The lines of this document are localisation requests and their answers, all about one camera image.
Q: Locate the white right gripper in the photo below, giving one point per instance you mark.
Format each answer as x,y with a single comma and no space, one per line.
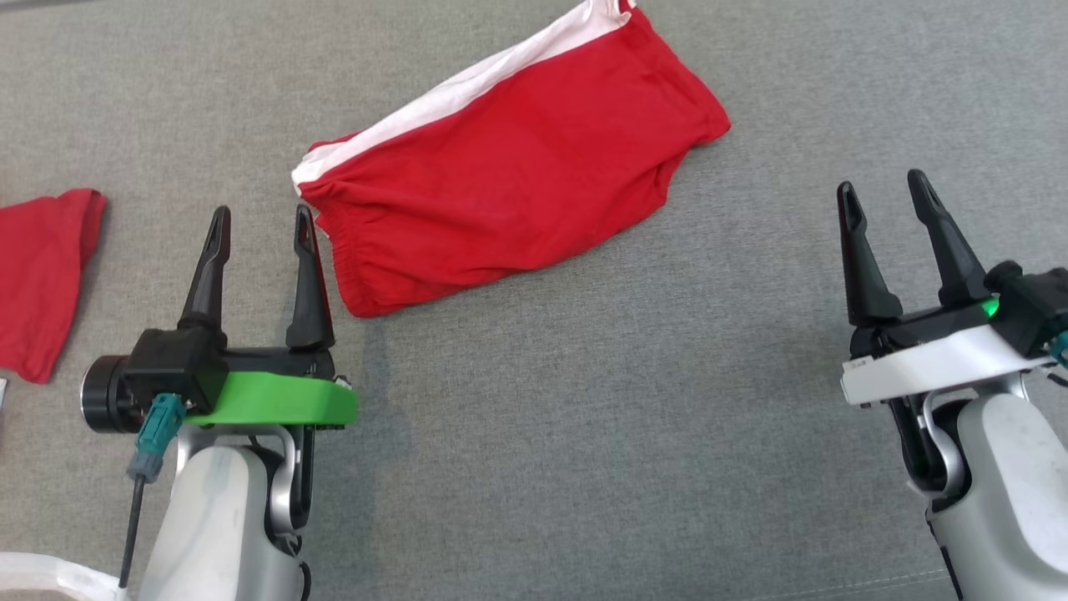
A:
926,363

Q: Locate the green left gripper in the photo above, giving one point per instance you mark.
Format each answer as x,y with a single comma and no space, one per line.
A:
275,401

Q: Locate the red jersey white sleeves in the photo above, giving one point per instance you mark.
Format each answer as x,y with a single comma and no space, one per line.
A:
42,275

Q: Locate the red shorts white stripe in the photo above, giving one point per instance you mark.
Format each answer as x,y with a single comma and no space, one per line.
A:
517,184

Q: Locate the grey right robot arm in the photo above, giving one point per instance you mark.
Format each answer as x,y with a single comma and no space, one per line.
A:
1010,492

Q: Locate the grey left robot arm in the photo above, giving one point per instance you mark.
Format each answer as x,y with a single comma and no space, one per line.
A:
217,517

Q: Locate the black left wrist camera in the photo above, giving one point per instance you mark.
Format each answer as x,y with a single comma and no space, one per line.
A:
175,367

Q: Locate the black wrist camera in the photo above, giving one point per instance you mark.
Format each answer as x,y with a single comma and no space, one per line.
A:
175,367
1035,309

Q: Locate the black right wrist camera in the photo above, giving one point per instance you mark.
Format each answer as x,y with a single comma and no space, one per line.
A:
1035,309

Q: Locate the teal right camera connector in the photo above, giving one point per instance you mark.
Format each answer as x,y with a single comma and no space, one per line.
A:
1061,349

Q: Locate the teal camera connector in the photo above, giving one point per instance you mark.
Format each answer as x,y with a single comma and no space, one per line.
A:
1061,349
157,434

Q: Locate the teal left camera connector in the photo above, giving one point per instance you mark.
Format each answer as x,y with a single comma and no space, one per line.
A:
157,434

